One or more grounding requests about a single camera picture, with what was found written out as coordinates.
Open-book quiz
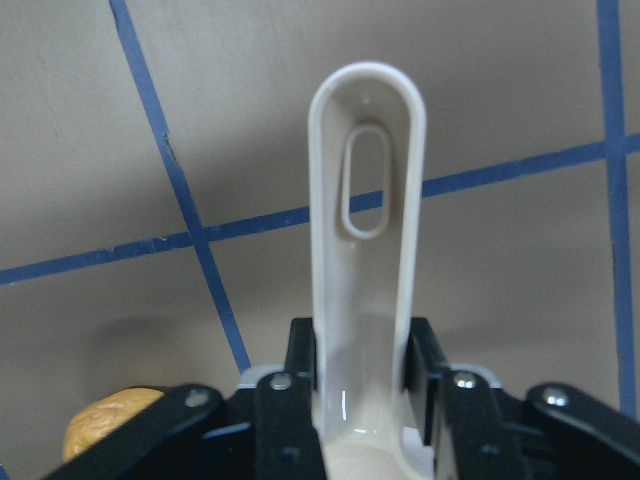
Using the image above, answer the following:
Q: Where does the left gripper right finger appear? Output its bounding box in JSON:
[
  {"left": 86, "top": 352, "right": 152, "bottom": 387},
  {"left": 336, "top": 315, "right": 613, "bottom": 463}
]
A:
[{"left": 404, "top": 317, "right": 639, "bottom": 479}]

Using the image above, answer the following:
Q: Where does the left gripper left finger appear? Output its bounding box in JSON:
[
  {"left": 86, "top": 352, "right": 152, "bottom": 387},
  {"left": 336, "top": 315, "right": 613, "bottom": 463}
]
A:
[{"left": 49, "top": 318, "right": 327, "bottom": 479}]

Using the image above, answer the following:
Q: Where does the orange crumpled potato-like lump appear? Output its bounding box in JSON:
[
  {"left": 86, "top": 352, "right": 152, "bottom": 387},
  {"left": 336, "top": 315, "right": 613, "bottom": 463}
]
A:
[{"left": 62, "top": 387, "right": 164, "bottom": 463}]

